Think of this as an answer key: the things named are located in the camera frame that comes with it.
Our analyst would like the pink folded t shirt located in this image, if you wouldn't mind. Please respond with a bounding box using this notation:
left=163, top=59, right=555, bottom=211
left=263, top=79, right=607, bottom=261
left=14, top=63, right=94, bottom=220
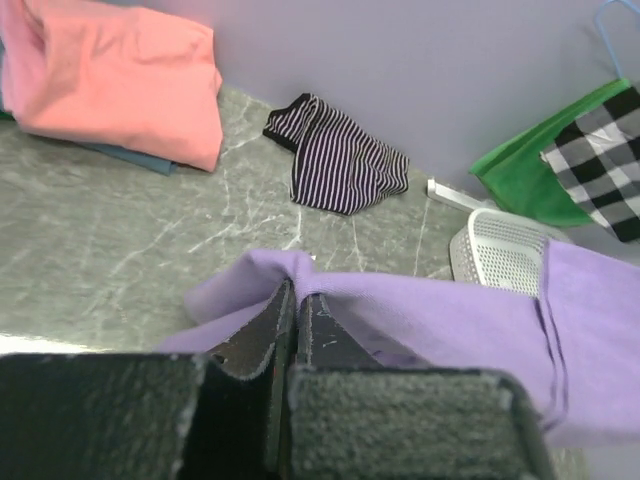
left=1, top=1, right=224, bottom=172

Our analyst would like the white rack foot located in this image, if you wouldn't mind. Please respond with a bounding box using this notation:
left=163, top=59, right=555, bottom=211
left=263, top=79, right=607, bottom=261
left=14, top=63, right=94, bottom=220
left=426, top=178, right=497, bottom=212

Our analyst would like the blue wire hanger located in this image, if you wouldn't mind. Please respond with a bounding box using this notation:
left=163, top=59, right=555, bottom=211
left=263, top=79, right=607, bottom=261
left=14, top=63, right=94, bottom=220
left=593, top=0, right=639, bottom=79

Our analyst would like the purple t shirt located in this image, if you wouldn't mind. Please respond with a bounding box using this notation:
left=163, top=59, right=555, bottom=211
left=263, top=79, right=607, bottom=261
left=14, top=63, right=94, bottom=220
left=161, top=241, right=639, bottom=447

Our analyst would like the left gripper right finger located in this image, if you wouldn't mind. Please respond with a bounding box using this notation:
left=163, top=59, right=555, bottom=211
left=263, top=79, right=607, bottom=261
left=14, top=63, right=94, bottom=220
left=296, top=294, right=381, bottom=369

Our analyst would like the black white checkered cloth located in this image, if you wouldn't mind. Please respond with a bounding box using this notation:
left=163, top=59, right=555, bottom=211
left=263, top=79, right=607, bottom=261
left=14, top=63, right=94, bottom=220
left=540, top=84, right=639, bottom=243

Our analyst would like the green hanging cloth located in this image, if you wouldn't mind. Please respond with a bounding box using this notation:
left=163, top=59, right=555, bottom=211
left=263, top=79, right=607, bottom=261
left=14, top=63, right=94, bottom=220
left=470, top=79, right=631, bottom=228

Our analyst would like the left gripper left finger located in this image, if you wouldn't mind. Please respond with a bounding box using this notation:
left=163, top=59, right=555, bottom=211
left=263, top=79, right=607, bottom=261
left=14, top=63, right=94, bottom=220
left=207, top=279, right=296, bottom=385

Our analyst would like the white plastic laundry basket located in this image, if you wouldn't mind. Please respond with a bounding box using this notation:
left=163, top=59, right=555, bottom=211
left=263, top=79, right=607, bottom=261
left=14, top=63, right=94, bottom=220
left=449, top=208, right=570, bottom=297

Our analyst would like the black white striped shirt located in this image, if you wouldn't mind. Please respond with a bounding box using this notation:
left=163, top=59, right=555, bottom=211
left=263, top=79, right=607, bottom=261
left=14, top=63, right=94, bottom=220
left=263, top=93, right=410, bottom=216

